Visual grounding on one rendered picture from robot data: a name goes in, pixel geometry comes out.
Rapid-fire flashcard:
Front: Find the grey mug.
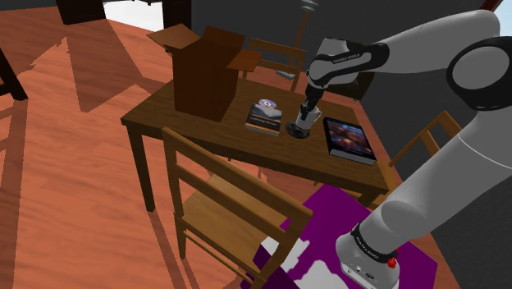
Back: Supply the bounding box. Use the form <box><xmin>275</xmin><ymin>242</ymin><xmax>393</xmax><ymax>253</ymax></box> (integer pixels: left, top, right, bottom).
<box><xmin>295</xmin><ymin>104</ymin><xmax>323</xmax><ymax>131</ymax></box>

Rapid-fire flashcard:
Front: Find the black round saucer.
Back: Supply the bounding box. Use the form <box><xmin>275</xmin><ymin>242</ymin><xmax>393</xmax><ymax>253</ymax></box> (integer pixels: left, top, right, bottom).
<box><xmin>285</xmin><ymin>121</ymin><xmax>313</xmax><ymax>140</ymax></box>

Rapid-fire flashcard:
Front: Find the book with landscape cover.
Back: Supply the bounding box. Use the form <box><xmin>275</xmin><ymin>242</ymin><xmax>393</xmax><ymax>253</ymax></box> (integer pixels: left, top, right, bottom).
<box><xmin>245</xmin><ymin>103</ymin><xmax>283</xmax><ymax>137</ymax></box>

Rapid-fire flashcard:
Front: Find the black book with nebula cover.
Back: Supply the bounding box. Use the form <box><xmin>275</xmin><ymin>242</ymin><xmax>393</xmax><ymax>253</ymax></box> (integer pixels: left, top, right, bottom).
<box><xmin>322</xmin><ymin>116</ymin><xmax>378</xmax><ymax>167</ymax></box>

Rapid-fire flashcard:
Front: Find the light wooden chair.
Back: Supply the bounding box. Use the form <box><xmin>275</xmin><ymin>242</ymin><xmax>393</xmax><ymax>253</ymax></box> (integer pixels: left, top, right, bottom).
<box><xmin>247</xmin><ymin>37</ymin><xmax>308</xmax><ymax>94</ymax></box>
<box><xmin>344</xmin><ymin>110</ymin><xmax>464</xmax><ymax>209</ymax></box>
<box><xmin>161</xmin><ymin>126</ymin><xmax>314</xmax><ymax>289</ymax></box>

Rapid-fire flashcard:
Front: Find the floor lamp with brown pole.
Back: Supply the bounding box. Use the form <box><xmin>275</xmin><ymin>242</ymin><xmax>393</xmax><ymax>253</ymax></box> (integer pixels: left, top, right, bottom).
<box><xmin>293</xmin><ymin>0</ymin><xmax>321</xmax><ymax>53</ymax></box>

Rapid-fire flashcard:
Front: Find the brown wooden table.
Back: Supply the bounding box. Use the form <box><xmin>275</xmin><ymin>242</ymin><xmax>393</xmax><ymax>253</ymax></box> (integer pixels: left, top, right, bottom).
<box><xmin>120</xmin><ymin>75</ymin><xmax>391</xmax><ymax>213</ymax></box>

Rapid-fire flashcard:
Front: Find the open brown cardboard box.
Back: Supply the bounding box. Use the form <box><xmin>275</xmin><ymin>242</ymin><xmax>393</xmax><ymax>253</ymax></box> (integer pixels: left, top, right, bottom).
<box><xmin>146</xmin><ymin>23</ymin><xmax>263</xmax><ymax>123</ymax></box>

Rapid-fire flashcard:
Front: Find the purple and white robot stand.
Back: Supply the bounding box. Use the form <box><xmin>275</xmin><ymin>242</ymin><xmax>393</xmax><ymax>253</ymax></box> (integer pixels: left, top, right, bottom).
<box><xmin>240</xmin><ymin>184</ymin><xmax>439</xmax><ymax>289</ymax></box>

